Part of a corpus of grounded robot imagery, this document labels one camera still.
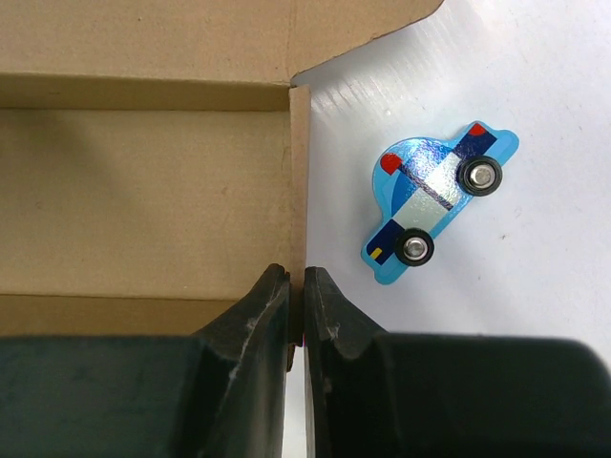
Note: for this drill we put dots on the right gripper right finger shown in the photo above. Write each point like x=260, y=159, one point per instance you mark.
x=373, y=393

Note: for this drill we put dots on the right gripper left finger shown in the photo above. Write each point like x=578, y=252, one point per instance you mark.
x=125, y=377

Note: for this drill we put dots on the cardboard box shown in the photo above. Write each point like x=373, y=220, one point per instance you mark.
x=154, y=154

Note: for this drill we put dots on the blue toy police car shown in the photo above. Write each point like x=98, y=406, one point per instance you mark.
x=421, y=184

